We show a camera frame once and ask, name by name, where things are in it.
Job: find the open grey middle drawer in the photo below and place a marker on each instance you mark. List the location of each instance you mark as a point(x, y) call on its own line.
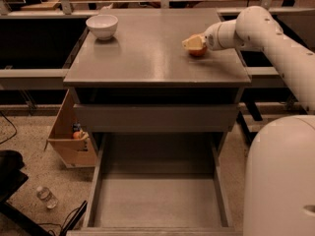
point(166, 184)

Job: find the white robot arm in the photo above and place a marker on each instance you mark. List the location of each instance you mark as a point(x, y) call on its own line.
point(279, 191)

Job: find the clear plastic water bottle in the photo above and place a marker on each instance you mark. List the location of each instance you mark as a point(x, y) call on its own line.
point(47, 197)

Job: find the red apple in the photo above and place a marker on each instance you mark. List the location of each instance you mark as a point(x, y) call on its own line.
point(198, 52)

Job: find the black chair base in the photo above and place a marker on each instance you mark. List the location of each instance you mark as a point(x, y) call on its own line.
point(11, 179)

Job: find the orange fruit in box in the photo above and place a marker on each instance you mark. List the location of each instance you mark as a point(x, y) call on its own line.
point(77, 135)

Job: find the closed grey top drawer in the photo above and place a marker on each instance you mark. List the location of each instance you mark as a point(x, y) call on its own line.
point(156, 118)

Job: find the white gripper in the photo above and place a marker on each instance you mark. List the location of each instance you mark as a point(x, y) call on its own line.
point(210, 39)

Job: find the cardboard box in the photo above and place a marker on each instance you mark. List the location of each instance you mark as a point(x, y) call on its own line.
point(73, 153)

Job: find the white ceramic bowl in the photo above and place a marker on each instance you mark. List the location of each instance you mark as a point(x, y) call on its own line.
point(103, 27)

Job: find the grey drawer cabinet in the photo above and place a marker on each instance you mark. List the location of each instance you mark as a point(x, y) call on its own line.
point(145, 64)

